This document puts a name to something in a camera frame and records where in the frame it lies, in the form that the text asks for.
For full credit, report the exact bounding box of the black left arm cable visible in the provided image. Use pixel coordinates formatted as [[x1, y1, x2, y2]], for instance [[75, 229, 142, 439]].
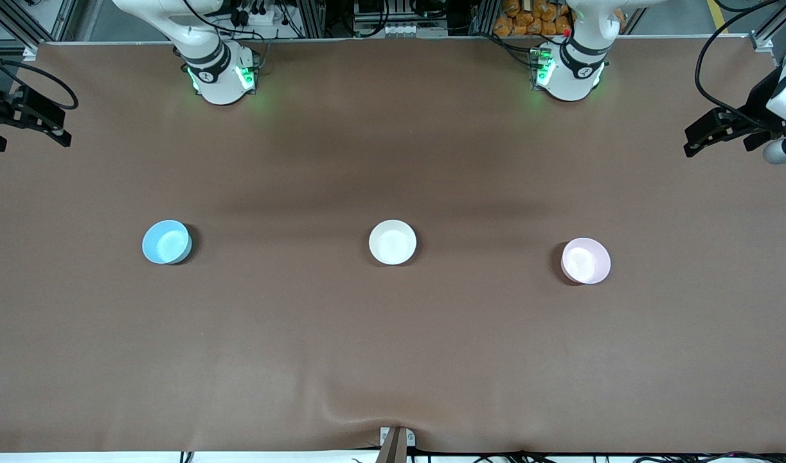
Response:
[[693, 0, 786, 132]]

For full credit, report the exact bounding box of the orange snack bag pile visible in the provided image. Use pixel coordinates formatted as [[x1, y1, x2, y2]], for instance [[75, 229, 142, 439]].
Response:
[[494, 0, 575, 37]]

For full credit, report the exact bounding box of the blue bowl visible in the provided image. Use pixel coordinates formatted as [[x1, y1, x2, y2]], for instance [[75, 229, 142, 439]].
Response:
[[142, 220, 193, 265]]

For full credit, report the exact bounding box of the brown post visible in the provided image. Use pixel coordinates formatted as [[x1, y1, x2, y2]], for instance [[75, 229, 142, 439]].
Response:
[[375, 428, 407, 463]]

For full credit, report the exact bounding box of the grey metal clamp bracket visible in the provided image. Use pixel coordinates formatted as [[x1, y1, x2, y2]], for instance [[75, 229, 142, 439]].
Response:
[[379, 426, 416, 448]]

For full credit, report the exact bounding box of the white socket bar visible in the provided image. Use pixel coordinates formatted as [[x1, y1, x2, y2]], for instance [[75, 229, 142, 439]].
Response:
[[361, 22, 449, 39]]

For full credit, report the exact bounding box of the aluminium frame profile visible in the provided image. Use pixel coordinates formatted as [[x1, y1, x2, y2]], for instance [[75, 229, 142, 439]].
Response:
[[472, 0, 500, 37], [299, 0, 327, 39], [749, 0, 786, 53], [0, 0, 80, 56]]

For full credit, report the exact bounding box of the pink bowl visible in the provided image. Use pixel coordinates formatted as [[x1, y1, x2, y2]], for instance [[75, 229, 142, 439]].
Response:
[[561, 237, 612, 285]]

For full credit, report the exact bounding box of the white power strip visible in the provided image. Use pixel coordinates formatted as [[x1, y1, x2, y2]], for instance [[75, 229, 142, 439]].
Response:
[[229, 5, 285, 28]]

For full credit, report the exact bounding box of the white bowl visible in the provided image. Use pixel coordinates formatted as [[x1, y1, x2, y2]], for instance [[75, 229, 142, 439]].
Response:
[[369, 220, 418, 266]]

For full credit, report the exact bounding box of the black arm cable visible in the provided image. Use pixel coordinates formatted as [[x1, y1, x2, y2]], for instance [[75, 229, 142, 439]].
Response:
[[0, 60, 79, 111], [693, 0, 786, 132]]

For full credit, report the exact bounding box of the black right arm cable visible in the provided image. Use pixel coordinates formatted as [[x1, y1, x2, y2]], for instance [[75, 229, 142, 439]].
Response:
[[0, 60, 79, 111]]

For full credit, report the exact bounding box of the brown table cloth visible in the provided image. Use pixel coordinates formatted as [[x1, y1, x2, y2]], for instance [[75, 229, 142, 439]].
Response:
[[0, 37, 786, 455]]

